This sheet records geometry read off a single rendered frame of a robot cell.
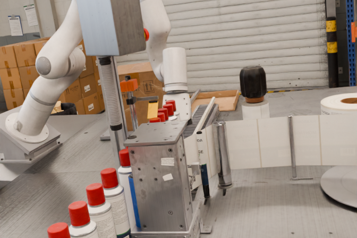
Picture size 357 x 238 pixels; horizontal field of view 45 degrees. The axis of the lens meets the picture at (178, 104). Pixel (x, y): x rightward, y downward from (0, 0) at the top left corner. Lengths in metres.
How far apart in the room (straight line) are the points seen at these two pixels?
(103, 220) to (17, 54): 4.51
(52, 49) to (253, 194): 0.95
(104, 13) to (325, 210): 0.74
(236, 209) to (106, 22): 0.59
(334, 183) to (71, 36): 1.07
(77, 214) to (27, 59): 4.48
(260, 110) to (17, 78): 4.25
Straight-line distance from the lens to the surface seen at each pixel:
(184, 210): 0.92
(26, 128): 1.94
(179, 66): 1.52
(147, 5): 1.54
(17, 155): 1.96
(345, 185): 1.21
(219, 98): 2.50
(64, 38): 1.72
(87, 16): 1.25
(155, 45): 1.60
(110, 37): 1.18
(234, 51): 5.68
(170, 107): 1.39
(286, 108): 2.17
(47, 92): 1.83
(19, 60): 5.28
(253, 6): 5.57
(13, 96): 5.45
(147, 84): 1.95
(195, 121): 1.91
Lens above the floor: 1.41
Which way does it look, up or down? 14 degrees down
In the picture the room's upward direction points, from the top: 8 degrees counter-clockwise
